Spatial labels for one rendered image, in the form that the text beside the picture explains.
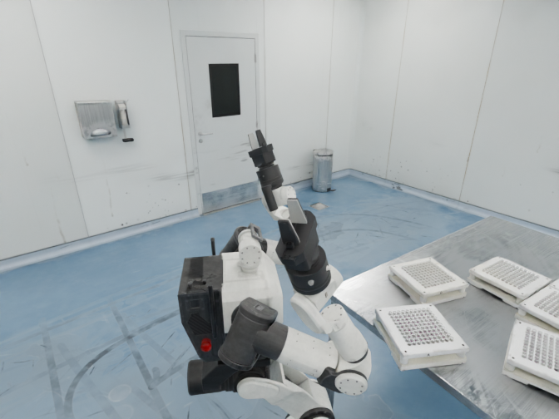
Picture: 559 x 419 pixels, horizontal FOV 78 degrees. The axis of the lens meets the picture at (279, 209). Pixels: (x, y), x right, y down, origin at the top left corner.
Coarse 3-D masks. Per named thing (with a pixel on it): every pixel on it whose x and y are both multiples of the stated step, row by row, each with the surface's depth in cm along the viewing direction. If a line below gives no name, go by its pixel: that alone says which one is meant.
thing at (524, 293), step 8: (480, 264) 168; (488, 264) 168; (472, 272) 163; (480, 272) 162; (488, 280) 157; (496, 280) 156; (504, 280) 156; (536, 280) 156; (544, 280) 156; (504, 288) 152; (512, 288) 150; (528, 288) 150; (536, 288) 150; (520, 296) 147; (528, 296) 148
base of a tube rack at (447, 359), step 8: (384, 336) 131; (392, 344) 127; (392, 352) 125; (408, 360) 120; (416, 360) 120; (424, 360) 120; (432, 360) 120; (440, 360) 120; (448, 360) 121; (456, 360) 121; (464, 360) 122; (400, 368) 119; (408, 368) 119; (416, 368) 120
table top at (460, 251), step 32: (480, 224) 225; (512, 224) 225; (416, 256) 189; (448, 256) 189; (480, 256) 189; (512, 256) 189; (544, 256) 189; (352, 288) 162; (384, 288) 162; (448, 320) 143; (480, 320) 143; (512, 320) 143; (480, 352) 127; (448, 384) 115; (480, 384) 114; (512, 384) 114; (480, 416) 107; (512, 416) 104; (544, 416) 104
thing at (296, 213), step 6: (288, 198) 63; (294, 198) 63; (288, 204) 64; (294, 204) 63; (294, 210) 64; (300, 210) 64; (294, 216) 66; (300, 216) 65; (294, 222) 67; (300, 222) 66; (306, 222) 66
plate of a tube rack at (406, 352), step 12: (384, 312) 136; (384, 324) 130; (444, 324) 130; (396, 336) 125; (456, 336) 125; (396, 348) 122; (408, 348) 119; (420, 348) 119; (432, 348) 119; (444, 348) 119; (456, 348) 119; (468, 348) 120
